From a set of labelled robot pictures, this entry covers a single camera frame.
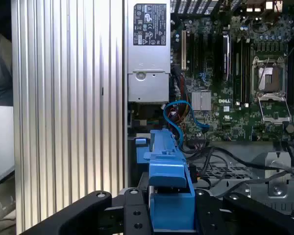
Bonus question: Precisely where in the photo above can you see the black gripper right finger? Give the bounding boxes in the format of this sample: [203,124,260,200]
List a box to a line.
[195,188,294,235]

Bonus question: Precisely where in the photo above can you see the white flat panel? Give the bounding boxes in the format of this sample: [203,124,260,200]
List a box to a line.
[0,105,16,188]

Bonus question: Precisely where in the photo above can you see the metal socket cover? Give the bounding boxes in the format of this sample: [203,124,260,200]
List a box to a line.
[256,94,292,125]

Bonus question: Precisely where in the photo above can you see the silver finned heatsink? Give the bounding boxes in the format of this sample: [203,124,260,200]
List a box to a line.
[191,91,212,111]

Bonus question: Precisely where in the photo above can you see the multicolour power wire bundle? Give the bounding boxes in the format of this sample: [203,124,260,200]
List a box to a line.
[170,70,188,129]

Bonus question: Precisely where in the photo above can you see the black RAM slot white clips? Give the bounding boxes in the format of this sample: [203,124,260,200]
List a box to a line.
[234,39,241,106]
[243,40,250,108]

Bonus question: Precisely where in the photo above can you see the thick black sleeved cable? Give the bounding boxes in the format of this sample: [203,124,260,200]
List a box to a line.
[205,145,294,216]

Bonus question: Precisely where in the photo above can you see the open metal PC case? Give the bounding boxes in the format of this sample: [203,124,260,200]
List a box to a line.
[122,0,294,217]

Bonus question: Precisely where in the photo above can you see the black multi-pin connector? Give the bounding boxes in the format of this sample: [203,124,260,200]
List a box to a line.
[185,139,210,150]

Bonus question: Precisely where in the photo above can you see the blue disk wire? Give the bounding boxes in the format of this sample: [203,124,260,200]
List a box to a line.
[163,100,210,149]

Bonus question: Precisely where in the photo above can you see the black expansion slot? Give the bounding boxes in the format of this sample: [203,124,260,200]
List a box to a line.
[188,31,195,74]

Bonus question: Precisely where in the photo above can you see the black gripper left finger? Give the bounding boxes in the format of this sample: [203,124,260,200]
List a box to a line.
[19,187,152,235]

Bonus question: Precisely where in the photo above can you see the silver power supply unit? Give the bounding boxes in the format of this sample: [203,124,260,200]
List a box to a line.
[127,0,172,103]

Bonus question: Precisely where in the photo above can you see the beige expansion slot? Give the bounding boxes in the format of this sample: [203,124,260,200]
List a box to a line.
[181,30,187,71]

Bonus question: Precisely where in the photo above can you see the hard disk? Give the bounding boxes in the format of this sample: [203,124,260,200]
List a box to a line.
[134,128,196,233]

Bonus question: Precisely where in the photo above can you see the CPU socket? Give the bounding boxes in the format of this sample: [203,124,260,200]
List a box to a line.
[251,57,287,98]

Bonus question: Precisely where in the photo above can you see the green Dell motherboard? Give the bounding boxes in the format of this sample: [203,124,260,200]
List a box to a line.
[171,14,294,142]

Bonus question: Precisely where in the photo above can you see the grey metal bracket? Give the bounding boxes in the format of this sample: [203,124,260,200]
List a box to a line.
[251,151,294,198]

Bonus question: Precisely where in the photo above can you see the person in grey shirt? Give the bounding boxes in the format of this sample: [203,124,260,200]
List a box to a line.
[0,33,13,107]

